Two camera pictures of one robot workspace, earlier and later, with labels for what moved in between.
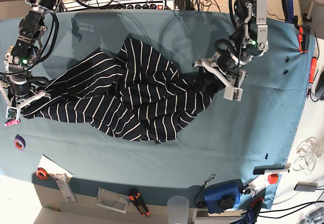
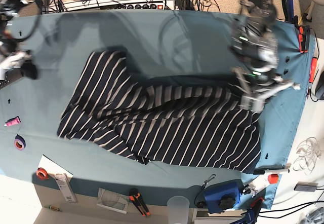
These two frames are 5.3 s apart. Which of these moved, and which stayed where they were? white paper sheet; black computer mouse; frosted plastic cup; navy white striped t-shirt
Moved: navy white striped t-shirt
Stayed: white paper sheet; black computer mouse; frosted plastic cup
